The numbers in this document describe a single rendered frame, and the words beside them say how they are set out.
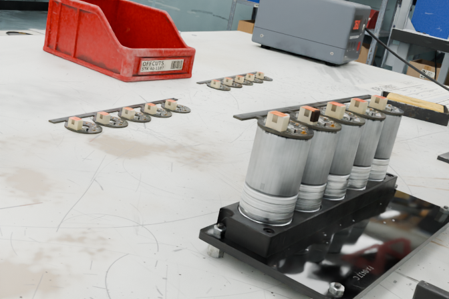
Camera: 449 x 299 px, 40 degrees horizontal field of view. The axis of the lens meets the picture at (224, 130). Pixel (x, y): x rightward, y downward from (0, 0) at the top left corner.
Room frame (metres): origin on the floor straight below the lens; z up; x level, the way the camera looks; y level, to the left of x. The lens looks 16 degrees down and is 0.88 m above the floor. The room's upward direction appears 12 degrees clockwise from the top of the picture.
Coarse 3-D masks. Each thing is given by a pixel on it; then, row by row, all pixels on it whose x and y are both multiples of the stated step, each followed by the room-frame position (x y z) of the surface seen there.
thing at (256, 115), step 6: (354, 96) 0.37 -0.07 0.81; (360, 96) 0.37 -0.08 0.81; (366, 96) 0.38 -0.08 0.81; (318, 102) 0.33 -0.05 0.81; (324, 102) 0.33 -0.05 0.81; (336, 102) 0.34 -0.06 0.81; (342, 102) 0.34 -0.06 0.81; (348, 102) 0.35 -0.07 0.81; (276, 108) 0.29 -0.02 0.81; (282, 108) 0.29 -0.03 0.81; (288, 108) 0.30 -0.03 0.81; (294, 108) 0.30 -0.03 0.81; (240, 114) 0.26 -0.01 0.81; (246, 114) 0.27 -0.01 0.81; (252, 114) 0.27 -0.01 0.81; (258, 114) 0.27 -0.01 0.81; (264, 114) 0.27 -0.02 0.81
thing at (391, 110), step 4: (368, 100) 0.36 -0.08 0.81; (368, 104) 0.35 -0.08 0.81; (388, 104) 0.36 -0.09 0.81; (372, 108) 0.34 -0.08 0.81; (388, 108) 0.34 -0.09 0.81; (392, 108) 0.34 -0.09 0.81; (396, 108) 0.36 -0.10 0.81; (384, 112) 0.34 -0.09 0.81; (388, 112) 0.34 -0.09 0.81; (392, 112) 0.34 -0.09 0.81; (396, 112) 0.34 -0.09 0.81; (400, 112) 0.35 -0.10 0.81
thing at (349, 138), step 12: (348, 132) 0.29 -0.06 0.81; (360, 132) 0.30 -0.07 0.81; (336, 144) 0.29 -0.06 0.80; (348, 144) 0.29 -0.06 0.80; (336, 156) 0.29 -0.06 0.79; (348, 156) 0.30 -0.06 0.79; (336, 168) 0.29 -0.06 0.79; (348, 168) 0.30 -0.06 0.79; (336, 180) 0.29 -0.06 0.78; (348, 180) 0.30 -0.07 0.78; (324, 192) 0.29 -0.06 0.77; (336, 192) 0.29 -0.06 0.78
